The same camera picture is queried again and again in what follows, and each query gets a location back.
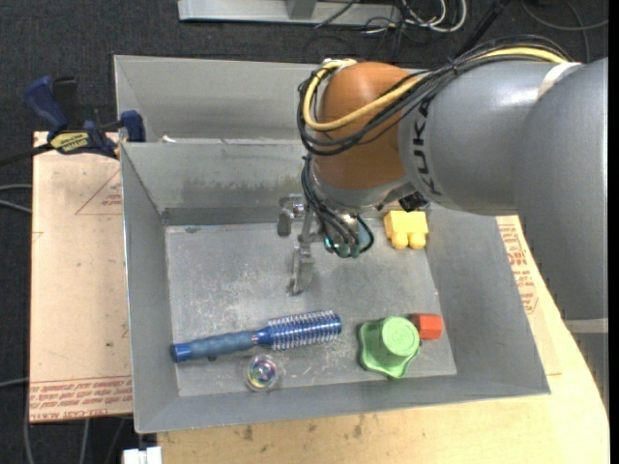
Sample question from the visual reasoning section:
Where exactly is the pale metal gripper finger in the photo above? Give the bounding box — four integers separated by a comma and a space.
300, 249, 316, 293
286, 250, 305, 296

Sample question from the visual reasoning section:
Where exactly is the blue hair brush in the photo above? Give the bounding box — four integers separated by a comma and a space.
169, 309, 343, 364

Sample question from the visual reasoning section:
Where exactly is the grey metal bin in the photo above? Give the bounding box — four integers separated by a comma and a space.
113, 54, 551, 434

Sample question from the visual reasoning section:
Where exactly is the yellow toy building block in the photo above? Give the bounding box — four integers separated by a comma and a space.
383, 209, 430, 250

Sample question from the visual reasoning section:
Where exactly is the clear iridescent ball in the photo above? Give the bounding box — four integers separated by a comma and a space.
245, 354, 280, 392

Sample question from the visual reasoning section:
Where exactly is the green flower-shaped lid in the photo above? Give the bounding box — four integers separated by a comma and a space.
356, 315, 422, 380

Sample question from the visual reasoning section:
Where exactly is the red-orange cube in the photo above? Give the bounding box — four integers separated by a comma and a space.
409, 312, 445, 341

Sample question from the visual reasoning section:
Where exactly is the brown cardboard board, red print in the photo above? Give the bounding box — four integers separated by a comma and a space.
28, 130, 565, 424

